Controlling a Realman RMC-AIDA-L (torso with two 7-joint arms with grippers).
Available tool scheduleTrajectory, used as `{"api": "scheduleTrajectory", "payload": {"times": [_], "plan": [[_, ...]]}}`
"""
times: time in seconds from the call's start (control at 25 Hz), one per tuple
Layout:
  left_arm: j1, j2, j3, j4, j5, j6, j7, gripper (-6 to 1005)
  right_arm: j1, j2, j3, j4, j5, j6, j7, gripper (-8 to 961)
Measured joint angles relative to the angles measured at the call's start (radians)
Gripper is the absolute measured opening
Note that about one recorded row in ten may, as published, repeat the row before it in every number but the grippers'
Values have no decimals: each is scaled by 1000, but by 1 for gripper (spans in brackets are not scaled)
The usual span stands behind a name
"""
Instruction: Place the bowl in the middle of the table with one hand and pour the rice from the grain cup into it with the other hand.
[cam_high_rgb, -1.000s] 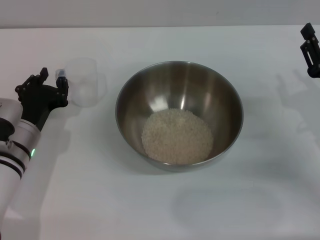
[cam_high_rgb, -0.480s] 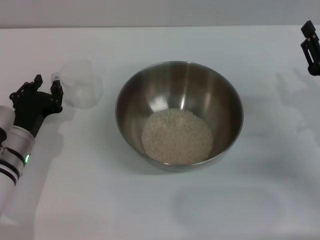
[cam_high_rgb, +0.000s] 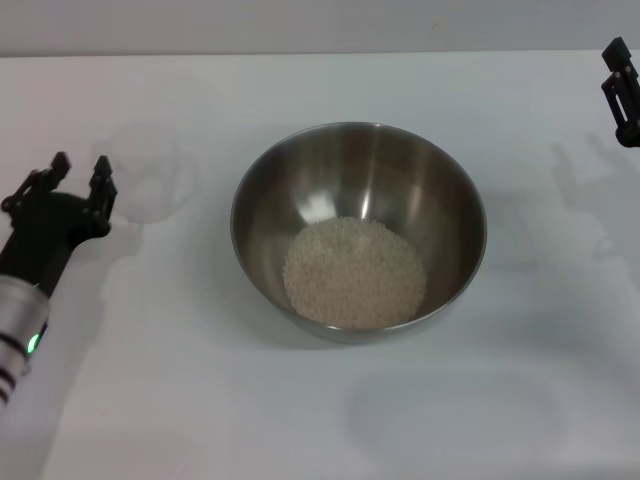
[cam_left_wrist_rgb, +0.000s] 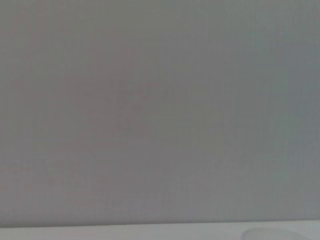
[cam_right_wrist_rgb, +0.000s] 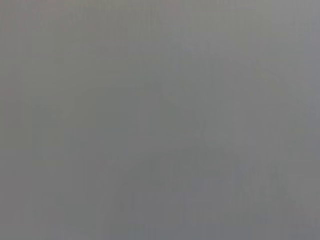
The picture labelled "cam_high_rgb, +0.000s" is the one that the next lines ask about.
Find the clear plastic cup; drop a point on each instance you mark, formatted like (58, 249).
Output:
(155, 185)

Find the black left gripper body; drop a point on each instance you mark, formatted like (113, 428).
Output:
(45, 235)

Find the stainless steel bowl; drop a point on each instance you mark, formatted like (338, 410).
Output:
(360, 175)

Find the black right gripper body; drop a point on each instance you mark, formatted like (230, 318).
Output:
(631, 137)

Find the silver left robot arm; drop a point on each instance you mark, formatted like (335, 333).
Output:
(17, 320)

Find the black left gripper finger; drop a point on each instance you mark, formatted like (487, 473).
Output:
(102, 192)
(40, 181)

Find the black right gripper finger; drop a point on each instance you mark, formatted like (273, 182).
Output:
(620, 60)

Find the white rice grains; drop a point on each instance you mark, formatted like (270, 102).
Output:
(355, 275)

